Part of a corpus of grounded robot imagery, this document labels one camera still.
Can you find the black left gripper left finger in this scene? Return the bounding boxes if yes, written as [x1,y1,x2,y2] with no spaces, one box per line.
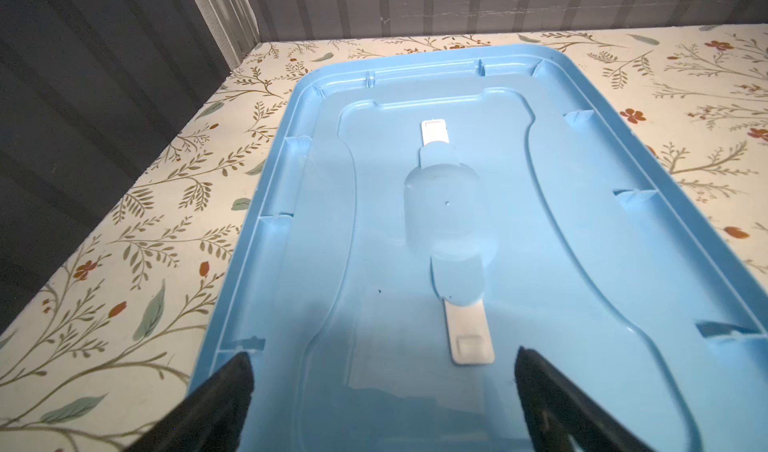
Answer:
[127,352,254,452]

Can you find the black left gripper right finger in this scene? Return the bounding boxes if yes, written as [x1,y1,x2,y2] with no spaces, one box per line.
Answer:
[514,347,650,451]

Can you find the blue plastic bin lid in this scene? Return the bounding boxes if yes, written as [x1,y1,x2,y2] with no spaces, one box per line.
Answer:
[191,46,767,451]

